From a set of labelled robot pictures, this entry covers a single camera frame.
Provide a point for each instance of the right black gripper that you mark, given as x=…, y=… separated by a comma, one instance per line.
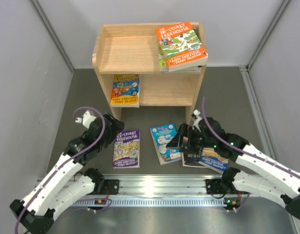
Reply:
x=184, y=130

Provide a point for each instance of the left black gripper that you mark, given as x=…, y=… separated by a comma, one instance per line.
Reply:
x=116, y=127

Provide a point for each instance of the purple 52-storey treehouse book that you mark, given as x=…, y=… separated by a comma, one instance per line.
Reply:
x=126, y=152

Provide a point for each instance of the dark tale of cities book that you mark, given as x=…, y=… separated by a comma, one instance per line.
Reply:
x=191, y=160

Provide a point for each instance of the yellow 13-storey treehouse book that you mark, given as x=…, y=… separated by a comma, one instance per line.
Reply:
x=125, y=91

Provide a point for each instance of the green coin cover book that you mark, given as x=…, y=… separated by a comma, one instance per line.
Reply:
x=195, y=69

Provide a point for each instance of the green 65-storey treehouse book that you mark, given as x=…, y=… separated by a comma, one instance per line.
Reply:
x=162, y=61

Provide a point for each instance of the orange 78-storey treehouse book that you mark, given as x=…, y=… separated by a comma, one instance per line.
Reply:
x=181, y=46

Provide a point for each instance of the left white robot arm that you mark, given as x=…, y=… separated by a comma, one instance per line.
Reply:
x=38, y=210

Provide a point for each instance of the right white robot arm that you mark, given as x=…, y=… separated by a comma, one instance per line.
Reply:
x=273, y=181

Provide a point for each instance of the light blue comic book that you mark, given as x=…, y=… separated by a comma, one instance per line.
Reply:
x=161, y=136

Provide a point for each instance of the blue 91-storey treehouse book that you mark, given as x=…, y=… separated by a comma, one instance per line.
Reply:
x=212, y=160

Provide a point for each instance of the wooden two-tier shelf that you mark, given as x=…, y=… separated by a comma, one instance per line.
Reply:
x=132, y=48

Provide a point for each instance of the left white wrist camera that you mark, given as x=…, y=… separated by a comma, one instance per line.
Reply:
x=87, y=118

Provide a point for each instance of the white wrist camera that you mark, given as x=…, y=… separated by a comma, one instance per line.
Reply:
x=87, y=118
x=196, y=118

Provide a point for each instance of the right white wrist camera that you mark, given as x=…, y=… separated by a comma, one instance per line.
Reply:
x=196, y=118

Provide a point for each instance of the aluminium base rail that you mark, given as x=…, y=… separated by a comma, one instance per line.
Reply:
x=151, y=191

